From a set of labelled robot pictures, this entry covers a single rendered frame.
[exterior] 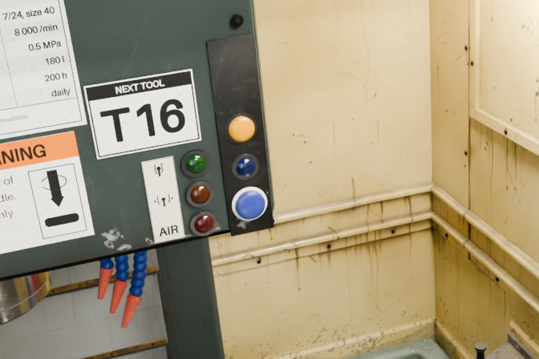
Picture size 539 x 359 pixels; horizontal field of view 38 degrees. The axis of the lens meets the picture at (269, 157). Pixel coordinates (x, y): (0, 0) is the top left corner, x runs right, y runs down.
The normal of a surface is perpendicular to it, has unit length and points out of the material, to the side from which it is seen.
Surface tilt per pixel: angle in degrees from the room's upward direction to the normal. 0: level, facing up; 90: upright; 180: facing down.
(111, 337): 89
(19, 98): 90
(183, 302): 90
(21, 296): 90
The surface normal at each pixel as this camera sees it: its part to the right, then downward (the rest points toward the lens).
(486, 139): -0.96, 0.19
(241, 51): 0.27, 0.33
